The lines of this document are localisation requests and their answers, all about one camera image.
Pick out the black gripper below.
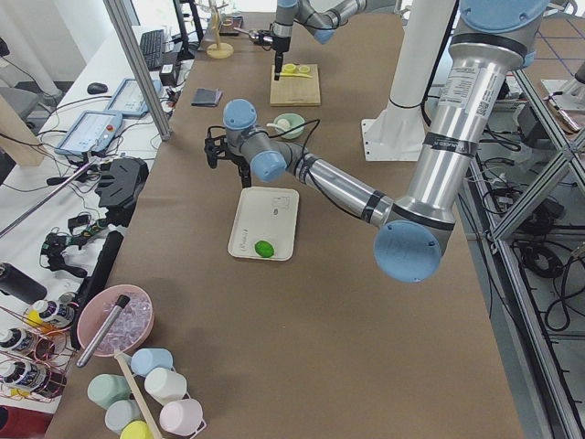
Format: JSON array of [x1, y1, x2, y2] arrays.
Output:
[[218, 136, 252, 188], [271, 34, 289, 81]]

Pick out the white ceramic soup spoon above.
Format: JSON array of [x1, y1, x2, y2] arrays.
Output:
[[266, 117, 292, 134]]

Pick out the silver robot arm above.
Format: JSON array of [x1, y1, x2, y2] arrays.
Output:
[[220, 1, 547, 283], [271, 0, 367, 81]]

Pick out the mint green bowl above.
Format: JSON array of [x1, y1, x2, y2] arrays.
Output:
[[273, 113, 305, 140]]

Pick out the pink bowl with ice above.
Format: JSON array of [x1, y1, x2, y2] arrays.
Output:
[[76, 284, 154, 357]]

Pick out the yellow plastic knife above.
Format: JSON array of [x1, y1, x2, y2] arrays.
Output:
[[279, 72, 313, 80]]

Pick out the yellow lemon slices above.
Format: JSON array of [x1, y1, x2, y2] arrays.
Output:
[[282, 63, 312, 75]]

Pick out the bamboo cutting board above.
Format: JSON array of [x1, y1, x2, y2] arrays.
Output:
[[270, 64, 321, 107]]

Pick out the white rectangular serving tray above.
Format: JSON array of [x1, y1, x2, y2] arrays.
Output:
[[228, 187, 300, 262]]

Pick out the wooden mug tree stand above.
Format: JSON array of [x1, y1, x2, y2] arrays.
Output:
[[206, 0, 234, 59]]

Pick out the green lime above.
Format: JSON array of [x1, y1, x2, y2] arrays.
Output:
[[254, 240, 275, 258]]

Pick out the grey folded cloth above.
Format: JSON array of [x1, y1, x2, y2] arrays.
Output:
[[191, 88, 223, 107]]

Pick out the black power adapter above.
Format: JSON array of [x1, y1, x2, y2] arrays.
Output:
[[159, 64, 180, 87]]

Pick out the black plastic device shell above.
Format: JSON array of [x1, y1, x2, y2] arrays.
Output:
[[95, 157, 149, 227]]

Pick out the black keyboard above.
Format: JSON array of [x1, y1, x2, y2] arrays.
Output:
[[139, 29, 165, 70]]

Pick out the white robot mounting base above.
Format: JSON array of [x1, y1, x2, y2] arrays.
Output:
[[362, 1, 457, 161]]

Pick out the blue teach pendant tablet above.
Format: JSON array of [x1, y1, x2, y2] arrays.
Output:
[[55, 111, 122, 157]]

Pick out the black computer mouse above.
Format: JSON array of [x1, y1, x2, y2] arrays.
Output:
[[87, 82, 109, 95]]

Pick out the steel rod black tip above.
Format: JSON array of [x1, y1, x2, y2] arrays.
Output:
[[76, 293, 131, 368]]

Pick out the light blue cup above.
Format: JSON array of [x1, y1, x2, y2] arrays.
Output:
[[131, 348, 174, 377]]

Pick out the white cup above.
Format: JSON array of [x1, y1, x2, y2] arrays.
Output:
[[144, 368, 187, 405]]

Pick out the white bottle black label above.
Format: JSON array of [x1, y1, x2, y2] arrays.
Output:
[[32, 300, 75, 329]]

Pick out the wooden stick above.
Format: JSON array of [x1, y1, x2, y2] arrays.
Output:
[[114, 351, 163, 439]]

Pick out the pink cup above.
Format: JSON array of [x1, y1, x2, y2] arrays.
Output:
[[159, 399, 204, 436]]

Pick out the mint green cup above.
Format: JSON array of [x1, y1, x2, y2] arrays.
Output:
[[87, 374, 131, 410]]

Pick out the grey blue cup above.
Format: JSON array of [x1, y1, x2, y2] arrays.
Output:
[[104, 400, 143, 434]]

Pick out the yellow cup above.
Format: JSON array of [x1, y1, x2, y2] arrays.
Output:
[[120, 420, 154, 439]]

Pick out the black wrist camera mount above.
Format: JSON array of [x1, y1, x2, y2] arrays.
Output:
[[204, 125, 228, 169]]

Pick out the aluminium frame post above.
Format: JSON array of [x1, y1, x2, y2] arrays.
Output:
[[103, 0, 171, 141]]

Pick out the copper wire bottle rack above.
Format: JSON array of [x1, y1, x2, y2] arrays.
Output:
[[1, 305, 75, 403]]

